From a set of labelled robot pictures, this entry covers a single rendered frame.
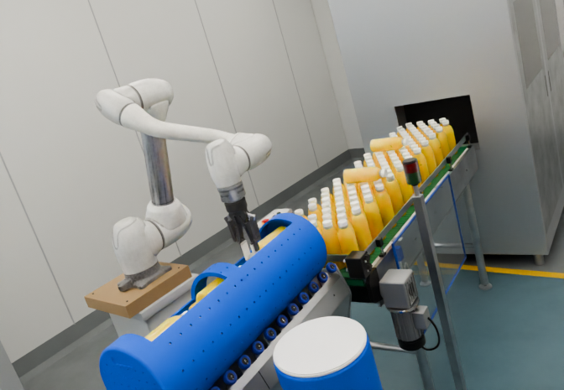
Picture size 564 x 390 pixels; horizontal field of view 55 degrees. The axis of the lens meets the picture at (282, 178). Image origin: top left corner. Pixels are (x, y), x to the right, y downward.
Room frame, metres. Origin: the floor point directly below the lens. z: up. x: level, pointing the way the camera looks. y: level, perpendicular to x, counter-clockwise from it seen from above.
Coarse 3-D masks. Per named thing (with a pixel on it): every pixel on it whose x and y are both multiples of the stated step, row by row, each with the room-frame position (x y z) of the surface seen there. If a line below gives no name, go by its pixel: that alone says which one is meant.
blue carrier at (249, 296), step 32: (288, 224) 1.99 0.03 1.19; (256, 256) 1.71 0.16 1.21; (288, 256) 1.75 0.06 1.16; (320, 256) 1.87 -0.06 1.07; (192, 288) 1.70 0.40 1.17; (224, 288) 1.55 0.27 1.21; (256, 288) 1.59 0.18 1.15; (288, 288) 1.69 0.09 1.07; (192, 320) 1.41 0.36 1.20; (224, 320) 1.45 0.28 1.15; (256, 320) 1.54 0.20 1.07; (128, 352) 1.29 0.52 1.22; (160, 352) 1.30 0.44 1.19; (192, 352) 1.33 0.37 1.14; (224, 352) 1.41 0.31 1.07; (128, 384) 1.32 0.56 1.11; (160, 384) 1.24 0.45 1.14; (192, 384) 1.29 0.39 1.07
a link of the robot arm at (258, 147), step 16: (128, 112) 2.02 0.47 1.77; (144, 112) 2.03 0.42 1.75; (144, 128) 1.98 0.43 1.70; (160, 128) 1.97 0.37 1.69; (176, 128) 1.97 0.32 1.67; (192, 128) 1.97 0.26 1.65; (208, 128) 1.99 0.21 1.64; (240, 144) 1.86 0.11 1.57; (256, 144) 1.87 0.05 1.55; (256, 160) 1.85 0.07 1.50
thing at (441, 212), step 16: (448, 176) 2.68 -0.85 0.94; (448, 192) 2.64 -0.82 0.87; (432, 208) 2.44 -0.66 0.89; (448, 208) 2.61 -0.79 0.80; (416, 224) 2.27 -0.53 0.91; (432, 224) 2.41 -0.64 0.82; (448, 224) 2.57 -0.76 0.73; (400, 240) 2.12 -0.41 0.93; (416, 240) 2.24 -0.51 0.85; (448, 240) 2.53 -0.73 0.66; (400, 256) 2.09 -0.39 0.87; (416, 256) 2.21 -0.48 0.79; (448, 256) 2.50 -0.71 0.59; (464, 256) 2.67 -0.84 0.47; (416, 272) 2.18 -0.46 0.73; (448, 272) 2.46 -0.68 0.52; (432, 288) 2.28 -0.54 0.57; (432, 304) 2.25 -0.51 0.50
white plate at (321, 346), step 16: (320, 320) 1.49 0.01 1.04; (336, 320) 1.46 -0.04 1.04; (352, 320) 1.44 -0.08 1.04; (288, 336) 1.45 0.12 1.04; (304, 336) 1.43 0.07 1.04; (320, 336) 1.40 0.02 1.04; (336, 336) 1.38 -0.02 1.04; (352, 336) 1.36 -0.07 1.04; (288, 352) 1.37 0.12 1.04; (304, 352) 1.35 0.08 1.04; (320, 352) 1.33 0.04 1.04; (336, 352) 1.30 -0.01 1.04; (352, 352) 1.28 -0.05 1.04; (288, 368) 1.30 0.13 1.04; (304, 368) 1.27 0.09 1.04; (320, 368) 1.25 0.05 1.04; (336, 368) 1.24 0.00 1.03
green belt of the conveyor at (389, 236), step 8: (456, 160) 3.02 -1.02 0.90; (448, 168) 2.92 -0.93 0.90; (440, 176) 2.83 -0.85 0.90; (432, 184) 2.75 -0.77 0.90; (424, 192) 2.66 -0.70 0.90; (408, 216) 2.41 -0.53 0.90; (400, 224) 2.35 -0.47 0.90; (392, 232) 2.28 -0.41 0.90; (384, 240) 2.22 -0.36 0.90; (376, 248) 2.17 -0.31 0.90; (376, 256) 2.09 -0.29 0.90; (344, 272) 2.03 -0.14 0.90; (352, 280) 1.98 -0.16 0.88; (360, 280) 1.96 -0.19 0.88
